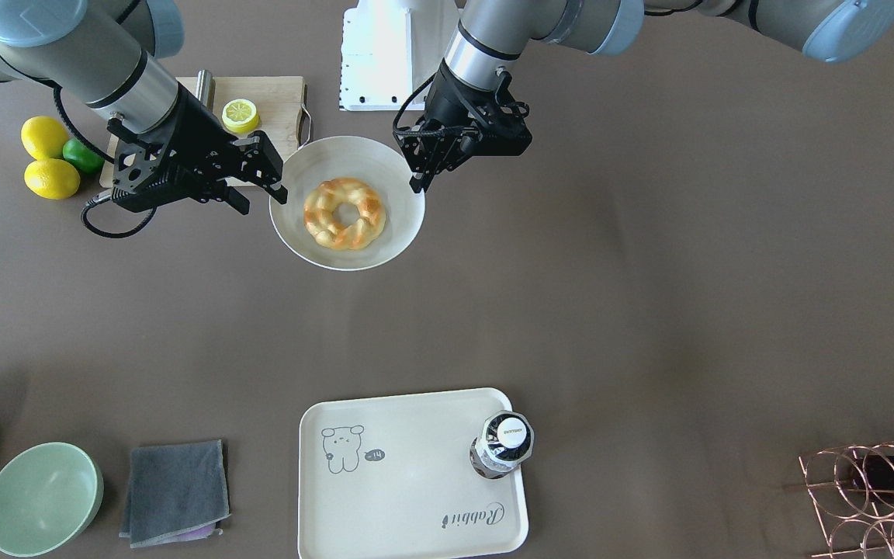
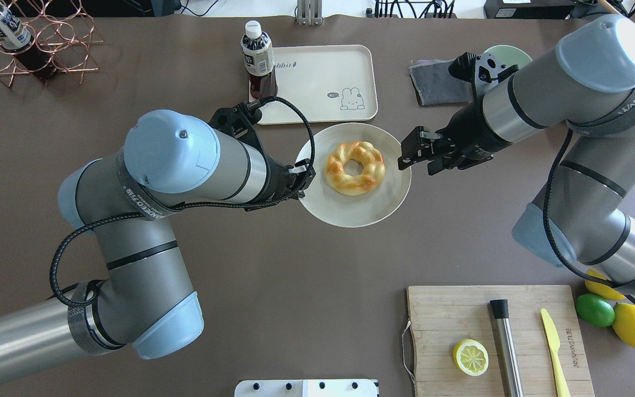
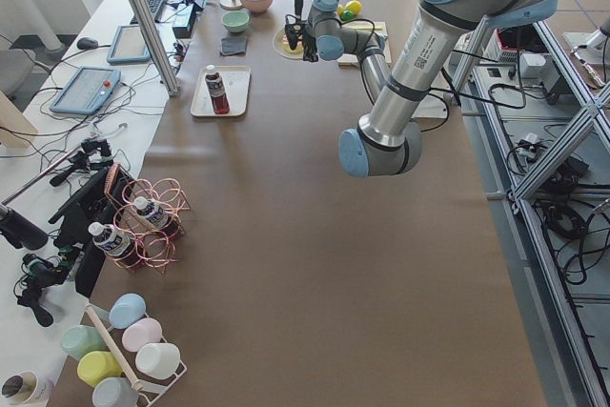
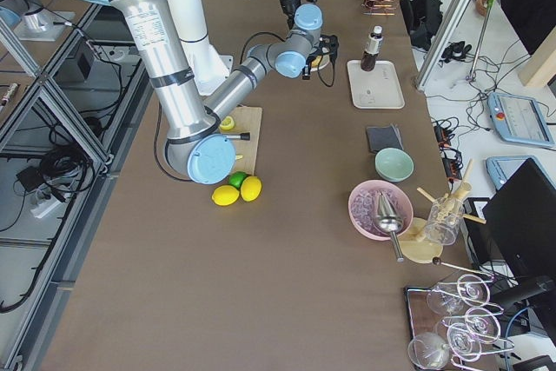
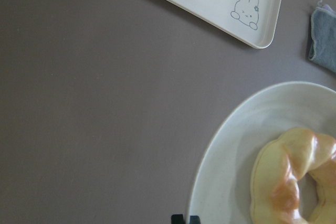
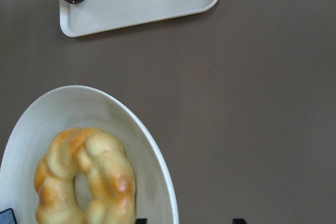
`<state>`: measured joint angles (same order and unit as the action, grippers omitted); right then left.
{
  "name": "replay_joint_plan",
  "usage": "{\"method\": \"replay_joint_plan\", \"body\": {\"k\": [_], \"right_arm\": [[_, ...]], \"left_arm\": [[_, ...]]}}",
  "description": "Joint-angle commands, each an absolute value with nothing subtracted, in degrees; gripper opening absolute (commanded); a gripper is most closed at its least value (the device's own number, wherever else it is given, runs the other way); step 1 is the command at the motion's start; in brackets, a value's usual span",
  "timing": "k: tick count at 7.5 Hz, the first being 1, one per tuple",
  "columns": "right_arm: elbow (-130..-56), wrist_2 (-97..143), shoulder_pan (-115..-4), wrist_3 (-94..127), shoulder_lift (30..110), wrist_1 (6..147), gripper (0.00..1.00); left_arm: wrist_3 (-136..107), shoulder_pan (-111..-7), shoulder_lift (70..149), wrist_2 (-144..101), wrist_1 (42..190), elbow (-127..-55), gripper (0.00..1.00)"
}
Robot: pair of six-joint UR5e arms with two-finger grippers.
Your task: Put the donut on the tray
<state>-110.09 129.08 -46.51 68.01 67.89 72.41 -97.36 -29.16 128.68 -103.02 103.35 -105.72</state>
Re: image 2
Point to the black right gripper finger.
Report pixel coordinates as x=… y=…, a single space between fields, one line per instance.
x=441 y=163
x=422 y=144

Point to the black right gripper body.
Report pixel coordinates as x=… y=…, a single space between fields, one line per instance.
x=467 y=133

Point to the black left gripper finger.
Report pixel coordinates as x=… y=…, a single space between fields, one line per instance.
x=294 y=195
x=301 y=175

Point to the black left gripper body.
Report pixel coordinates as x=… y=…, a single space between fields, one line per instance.
x=279 y=182

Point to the braided glazed donut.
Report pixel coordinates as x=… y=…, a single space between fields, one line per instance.
x=355 y=168

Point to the white round plate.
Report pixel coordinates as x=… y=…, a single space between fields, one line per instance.
x=344 y=211

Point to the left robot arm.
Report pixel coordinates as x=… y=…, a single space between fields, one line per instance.
x=119 y=278

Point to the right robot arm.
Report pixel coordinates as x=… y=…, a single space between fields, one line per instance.
x=586 y=81

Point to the cream rabbit tray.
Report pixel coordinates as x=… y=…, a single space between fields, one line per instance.
x=329 y=83

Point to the tea bottle on tray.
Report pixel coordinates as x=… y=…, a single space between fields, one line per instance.
x=259 y=60

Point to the grey folded cloth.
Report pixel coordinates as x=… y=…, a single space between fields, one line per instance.
x=434 y=85

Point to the green bowl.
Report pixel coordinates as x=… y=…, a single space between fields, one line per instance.
x=509 y=55

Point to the steel cylinder muddler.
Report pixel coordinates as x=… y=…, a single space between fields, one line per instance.
x=511 y=377

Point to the half lemon slice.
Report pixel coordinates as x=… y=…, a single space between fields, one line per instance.
x=470 y=357

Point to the yellow plastic knife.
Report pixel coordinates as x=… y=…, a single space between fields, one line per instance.
x=554 y=344

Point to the yellow lemon upper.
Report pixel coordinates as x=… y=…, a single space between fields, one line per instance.
x=603 y=291

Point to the green lime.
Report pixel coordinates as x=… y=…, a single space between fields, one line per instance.
x=595 y=310

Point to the dark tea bottle in rack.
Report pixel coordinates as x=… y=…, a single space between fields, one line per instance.
x=18 y=40

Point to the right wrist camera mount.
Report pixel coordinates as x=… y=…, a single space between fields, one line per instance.
x=483 y=72

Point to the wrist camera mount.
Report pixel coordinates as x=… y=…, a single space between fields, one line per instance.
x=483 y=72
x=238 y=121

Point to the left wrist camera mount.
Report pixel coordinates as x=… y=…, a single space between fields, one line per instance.
x=238 y=121

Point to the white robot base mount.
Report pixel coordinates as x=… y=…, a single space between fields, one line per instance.
x=308 y=387

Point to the copper wire bottle rack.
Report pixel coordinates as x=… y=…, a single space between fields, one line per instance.
x=63 y=30

